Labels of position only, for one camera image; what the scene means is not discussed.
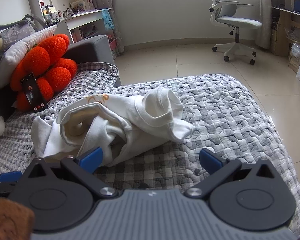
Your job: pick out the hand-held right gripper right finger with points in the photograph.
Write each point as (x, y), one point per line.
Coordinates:
(210, 158)

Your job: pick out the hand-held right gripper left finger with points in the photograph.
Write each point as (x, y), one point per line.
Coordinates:
(92, 158)

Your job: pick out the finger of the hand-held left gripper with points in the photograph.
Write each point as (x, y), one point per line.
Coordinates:
(10, 177)

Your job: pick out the white printed t-shirt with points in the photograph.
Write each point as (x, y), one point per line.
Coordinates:
(115, 115)

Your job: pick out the person's right forearm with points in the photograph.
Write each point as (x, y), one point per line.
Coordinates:
(10, 220)

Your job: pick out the grey checked quilt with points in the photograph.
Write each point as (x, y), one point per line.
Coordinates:
(215, 120)

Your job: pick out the black smartphone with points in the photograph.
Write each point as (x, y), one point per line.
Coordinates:
(32, 92)

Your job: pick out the dark grey sofa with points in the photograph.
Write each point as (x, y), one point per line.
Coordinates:
(90, 50)

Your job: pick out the orange pumpkin cushion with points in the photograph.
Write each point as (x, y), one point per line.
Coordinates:
(55, 52)

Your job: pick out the pink plastic basket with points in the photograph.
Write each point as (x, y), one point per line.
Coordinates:
(113, 46)

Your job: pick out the light grey pillow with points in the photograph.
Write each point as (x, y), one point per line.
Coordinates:
(20, 47)

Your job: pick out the grey office chair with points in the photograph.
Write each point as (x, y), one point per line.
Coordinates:
(237, 22)

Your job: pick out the blue printed sheet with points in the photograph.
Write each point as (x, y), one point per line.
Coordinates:
(108, 20)

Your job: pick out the white bookshelf desk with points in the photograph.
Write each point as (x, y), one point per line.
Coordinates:
(90, 16)

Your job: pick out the grey backpack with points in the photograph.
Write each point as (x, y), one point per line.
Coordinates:
(15, 32)

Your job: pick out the wooden shelf desk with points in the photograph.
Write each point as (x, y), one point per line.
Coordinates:
(285, 30)

